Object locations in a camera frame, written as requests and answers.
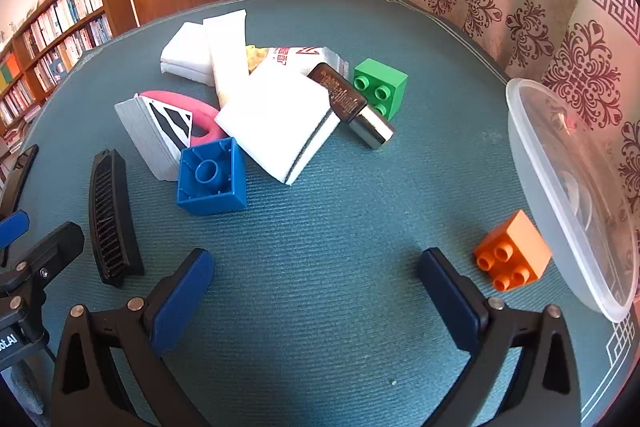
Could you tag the plain white sponge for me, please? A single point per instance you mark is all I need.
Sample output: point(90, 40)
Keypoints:
point(185, 49)

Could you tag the wooden bookshelf with books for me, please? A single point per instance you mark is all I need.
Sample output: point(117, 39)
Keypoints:
point(60, 32)

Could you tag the orange building block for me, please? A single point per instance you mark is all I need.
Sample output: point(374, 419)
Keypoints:
point(520, 242)

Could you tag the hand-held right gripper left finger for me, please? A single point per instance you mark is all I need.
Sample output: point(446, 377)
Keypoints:
point(182, 302)

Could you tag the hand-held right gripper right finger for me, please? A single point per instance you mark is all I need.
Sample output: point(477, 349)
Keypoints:
point(450, 302)

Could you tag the teal cloth-covered desktop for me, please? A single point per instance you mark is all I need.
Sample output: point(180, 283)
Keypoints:
point(325, 232)

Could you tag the blue building block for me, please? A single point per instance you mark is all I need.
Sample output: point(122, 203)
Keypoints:
point(210, 197)

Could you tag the white cream tube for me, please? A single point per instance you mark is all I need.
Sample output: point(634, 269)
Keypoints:
point(227, 52)

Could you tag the clear plastic bowl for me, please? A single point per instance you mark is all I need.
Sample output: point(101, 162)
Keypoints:
point(565, 187)

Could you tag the green building block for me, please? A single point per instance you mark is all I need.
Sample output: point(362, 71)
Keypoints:
point(382, 77)

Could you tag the white sponge with dark layer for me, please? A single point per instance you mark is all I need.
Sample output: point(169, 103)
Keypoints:
point(275, 122)

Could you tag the black curved comb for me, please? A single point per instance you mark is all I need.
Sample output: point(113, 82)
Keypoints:
point(112, 227)

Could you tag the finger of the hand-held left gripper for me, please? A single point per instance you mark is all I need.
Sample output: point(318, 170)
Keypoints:
point(50, 252)
point(12, 227)

